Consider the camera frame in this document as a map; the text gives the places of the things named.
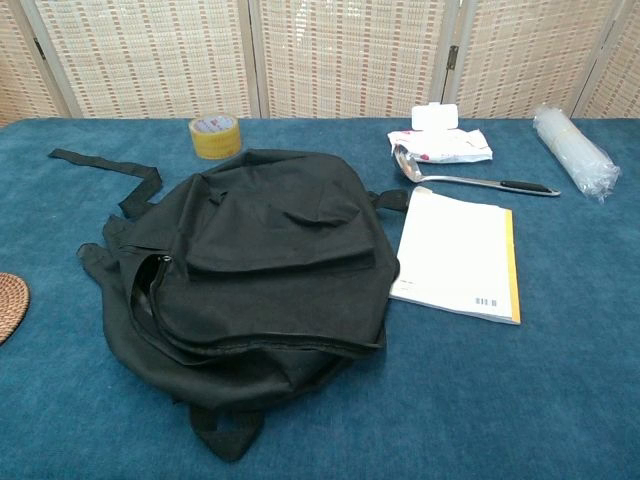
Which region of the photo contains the bamboo folding screen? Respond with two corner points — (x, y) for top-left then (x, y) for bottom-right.
(0, 0), (640, 129)

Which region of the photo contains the white wet wipes pack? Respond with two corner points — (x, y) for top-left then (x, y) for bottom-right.
(387, 102), (494, 165)

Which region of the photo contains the yellow packing tape roll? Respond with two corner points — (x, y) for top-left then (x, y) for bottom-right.
(187, 114), (243, 160)

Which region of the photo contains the blue table cloth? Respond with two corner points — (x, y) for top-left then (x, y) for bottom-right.
(0, 117), (640, 480)

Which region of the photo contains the white notebook yellow spine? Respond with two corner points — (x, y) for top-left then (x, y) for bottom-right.
(388, 186), (522, 326)

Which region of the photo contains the round woven rattan coaster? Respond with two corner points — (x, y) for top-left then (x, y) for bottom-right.
(0, 272), (31, 346)

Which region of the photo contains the steel ladle black handle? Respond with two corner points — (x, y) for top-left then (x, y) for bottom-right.
(393, 144), (562, 198)

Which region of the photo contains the black fabric backpack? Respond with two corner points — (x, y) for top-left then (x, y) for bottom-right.
(47, 148), (412, 462)

